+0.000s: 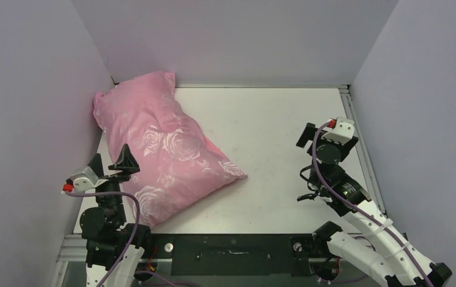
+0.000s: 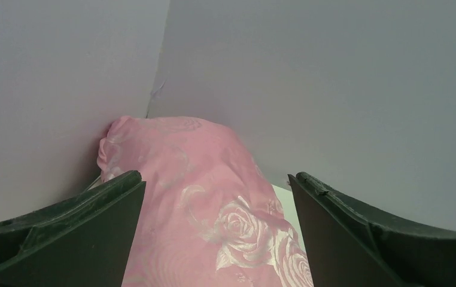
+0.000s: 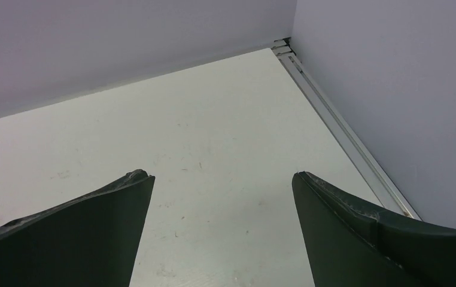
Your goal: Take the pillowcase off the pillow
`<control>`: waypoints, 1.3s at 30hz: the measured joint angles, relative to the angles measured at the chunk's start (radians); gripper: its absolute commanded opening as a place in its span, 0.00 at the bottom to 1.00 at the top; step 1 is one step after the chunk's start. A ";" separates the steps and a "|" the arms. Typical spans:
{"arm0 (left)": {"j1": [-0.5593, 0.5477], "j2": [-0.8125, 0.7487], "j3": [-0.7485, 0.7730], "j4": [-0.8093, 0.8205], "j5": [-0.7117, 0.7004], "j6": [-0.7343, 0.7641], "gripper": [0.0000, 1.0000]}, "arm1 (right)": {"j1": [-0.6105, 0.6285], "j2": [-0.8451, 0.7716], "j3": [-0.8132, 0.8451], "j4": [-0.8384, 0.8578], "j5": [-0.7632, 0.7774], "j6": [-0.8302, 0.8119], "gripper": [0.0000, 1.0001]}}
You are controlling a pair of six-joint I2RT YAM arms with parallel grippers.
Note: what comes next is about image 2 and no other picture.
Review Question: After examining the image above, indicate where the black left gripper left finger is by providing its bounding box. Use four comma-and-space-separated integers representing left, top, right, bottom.
0, 170, 145, 286

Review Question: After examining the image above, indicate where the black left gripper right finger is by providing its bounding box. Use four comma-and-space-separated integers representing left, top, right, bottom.
288, 172, 456, 286

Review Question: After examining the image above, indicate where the pink pillowcase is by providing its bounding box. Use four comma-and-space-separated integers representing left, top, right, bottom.
97, 116, 313, 286

